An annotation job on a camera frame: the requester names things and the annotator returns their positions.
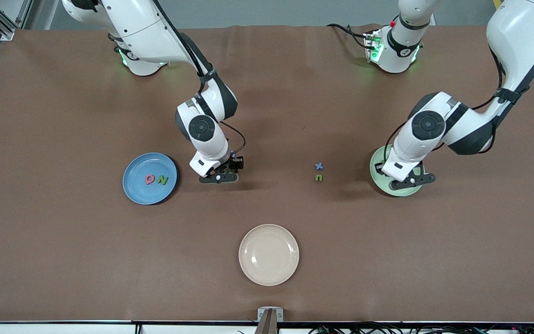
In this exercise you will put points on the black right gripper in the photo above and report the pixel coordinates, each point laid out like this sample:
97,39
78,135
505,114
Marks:
235,164

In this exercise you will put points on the green foam letter N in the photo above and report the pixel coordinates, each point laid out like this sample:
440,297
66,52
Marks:
162,180

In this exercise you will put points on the red foam letter Q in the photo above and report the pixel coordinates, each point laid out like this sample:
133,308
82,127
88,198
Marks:
146,179

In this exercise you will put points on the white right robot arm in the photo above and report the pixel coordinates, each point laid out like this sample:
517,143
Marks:
137,23

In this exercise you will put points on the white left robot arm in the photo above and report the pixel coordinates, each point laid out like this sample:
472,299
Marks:
517,37

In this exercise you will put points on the green plate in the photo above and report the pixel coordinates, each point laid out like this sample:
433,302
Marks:
399,192

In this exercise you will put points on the blue plate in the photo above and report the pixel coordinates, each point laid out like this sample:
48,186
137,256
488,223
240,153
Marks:
146,162

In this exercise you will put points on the beige plate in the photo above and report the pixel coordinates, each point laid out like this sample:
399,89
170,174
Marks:
269,255

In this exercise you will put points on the black table edge strip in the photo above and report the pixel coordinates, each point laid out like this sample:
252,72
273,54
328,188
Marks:
193,322

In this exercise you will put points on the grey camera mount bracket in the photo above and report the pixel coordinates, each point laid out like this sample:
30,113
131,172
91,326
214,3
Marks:
270,320

